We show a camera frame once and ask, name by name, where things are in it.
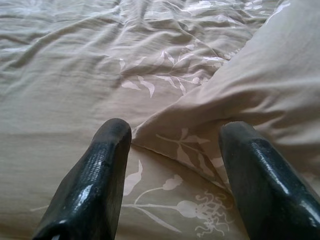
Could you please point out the beige floral bed sheet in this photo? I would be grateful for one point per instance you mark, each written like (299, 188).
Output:
(62, 75)

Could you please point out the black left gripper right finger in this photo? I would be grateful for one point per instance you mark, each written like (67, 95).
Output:
(265, 190)

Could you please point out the beige floral pillow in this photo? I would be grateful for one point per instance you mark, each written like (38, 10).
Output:
(262, 87)

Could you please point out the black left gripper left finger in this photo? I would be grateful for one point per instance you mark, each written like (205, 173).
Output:
(95, 180)

